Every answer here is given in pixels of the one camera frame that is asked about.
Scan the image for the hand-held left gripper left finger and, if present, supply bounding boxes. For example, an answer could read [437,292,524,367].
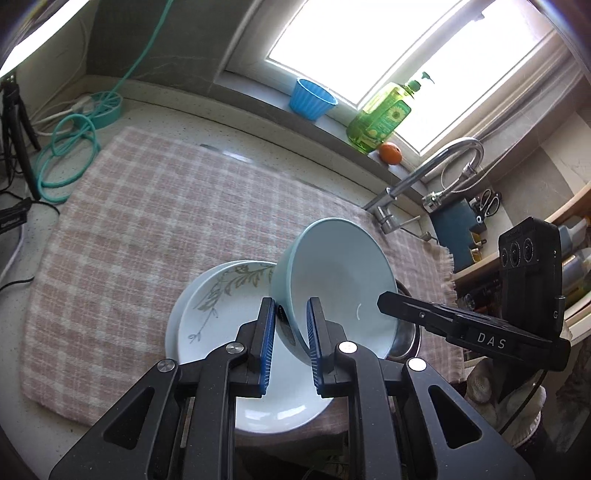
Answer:
[48,298,278,480]

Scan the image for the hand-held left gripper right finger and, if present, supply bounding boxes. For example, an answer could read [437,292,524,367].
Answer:
[306,296,536,480]

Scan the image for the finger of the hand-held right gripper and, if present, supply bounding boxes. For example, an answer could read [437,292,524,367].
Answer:
[377,292,565,370]

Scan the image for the large stainless steel bowl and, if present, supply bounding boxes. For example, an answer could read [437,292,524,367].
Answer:
[385,277,423,363]

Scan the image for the white plate with pink flower sprigs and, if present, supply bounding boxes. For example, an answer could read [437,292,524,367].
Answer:
[165,261,335,435]

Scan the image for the light blue bowl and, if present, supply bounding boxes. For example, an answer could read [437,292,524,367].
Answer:
[268,218,399,370]

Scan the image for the person's right hand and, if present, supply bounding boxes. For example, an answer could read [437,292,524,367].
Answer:
[464,357,548,446]

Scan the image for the wooden shelf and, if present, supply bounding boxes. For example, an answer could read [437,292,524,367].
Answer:
[452,185,591,324]

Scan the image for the dark blue knife block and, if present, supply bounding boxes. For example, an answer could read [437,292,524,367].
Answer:
[429,198,488,273]

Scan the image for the chrome kitchen faucet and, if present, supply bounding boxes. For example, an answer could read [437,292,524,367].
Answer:
[364,137,504,234]

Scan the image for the pink checked cloth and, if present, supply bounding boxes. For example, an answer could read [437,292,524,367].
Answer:
[18,126,465,437]

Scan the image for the green dish soap bottle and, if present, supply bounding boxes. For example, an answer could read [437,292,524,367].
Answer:
[346,71,435,155]

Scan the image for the blue ribbed plastic cup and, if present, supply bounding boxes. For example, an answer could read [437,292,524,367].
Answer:
[289,78,339,121]

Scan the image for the black clamp device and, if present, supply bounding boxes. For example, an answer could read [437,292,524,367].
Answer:
[0,198,35,232]

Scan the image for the black tripod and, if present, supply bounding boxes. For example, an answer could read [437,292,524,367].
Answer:
[0,74,42,201]

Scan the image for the black-handled scissors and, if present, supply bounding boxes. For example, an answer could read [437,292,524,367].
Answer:
[473,188,502,217]

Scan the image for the teal hose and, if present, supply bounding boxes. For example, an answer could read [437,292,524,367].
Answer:
[36,0,169,204]

